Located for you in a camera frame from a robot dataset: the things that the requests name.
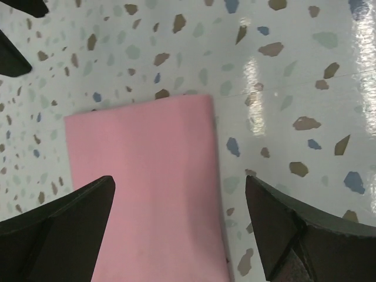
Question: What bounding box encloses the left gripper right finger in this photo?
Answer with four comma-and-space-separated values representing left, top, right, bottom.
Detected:
245, 176, 375, 282

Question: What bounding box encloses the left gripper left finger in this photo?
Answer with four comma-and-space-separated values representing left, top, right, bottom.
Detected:
1, 176, 115, 282

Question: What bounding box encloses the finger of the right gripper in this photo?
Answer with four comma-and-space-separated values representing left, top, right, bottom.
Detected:
0, 31, 32, 78
11, 0, 49, 17

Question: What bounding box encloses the pink t shirt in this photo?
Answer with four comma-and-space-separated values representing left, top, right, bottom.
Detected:
65, 95, 230, 281

